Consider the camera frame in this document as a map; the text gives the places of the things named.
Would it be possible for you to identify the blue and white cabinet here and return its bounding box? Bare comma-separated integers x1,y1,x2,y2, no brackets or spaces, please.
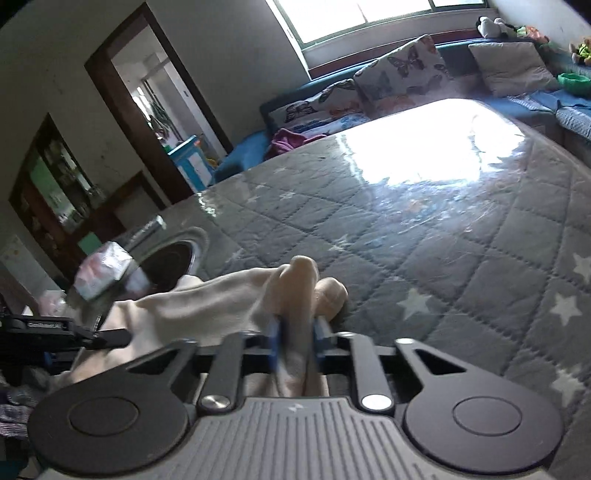
167,135,215,192

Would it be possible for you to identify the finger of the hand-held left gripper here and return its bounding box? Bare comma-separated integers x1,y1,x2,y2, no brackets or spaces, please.
73,325,131,350

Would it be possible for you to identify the orange and green plush toy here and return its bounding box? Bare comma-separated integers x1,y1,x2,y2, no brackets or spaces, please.
515,24,550,44

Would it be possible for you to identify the grey remote control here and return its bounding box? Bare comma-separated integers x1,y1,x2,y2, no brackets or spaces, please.
124,215,167,241

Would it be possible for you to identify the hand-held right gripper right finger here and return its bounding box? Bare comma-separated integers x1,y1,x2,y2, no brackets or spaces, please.
314,318,469,414

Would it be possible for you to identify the black round induction cooker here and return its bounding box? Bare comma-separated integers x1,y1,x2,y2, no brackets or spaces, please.
99,228,208,324

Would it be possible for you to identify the dark wooden display cabinet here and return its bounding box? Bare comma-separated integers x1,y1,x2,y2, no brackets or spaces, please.
9,113,144,278

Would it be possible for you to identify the purple patterned cloth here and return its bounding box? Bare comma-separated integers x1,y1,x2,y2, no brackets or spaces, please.
0,364,61,462

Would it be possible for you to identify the white tissue pack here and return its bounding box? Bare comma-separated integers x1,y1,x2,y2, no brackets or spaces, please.
74,240,148,303

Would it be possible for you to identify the grey cushion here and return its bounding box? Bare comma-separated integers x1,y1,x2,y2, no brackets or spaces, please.
468,41,559,97

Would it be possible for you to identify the green bowl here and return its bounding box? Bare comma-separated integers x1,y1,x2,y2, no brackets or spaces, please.
557,73,591,93

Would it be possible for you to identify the panda plush toy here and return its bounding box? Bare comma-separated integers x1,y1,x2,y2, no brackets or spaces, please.
477,16,515,38

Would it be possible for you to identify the dark brown door frame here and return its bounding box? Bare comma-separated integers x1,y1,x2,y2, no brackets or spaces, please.
84,2,234,208

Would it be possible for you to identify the blue grey sofa throw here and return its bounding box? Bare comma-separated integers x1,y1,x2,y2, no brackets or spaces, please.
508,90,591,139

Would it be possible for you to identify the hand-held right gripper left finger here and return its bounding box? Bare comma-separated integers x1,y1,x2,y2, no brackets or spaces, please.
122,318,283,415

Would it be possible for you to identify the blue sofa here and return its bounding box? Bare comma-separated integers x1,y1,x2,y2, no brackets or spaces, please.
215,34,591,185

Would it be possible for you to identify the window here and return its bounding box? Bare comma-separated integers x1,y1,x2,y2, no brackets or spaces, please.
265,0,490,44

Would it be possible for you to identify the cream knit garment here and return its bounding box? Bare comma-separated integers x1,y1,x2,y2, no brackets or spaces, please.
60,255,349,398

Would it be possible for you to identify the butterfly print cushion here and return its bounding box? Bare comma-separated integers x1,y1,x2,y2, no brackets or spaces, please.
268,78,370,134
353,34,455,118

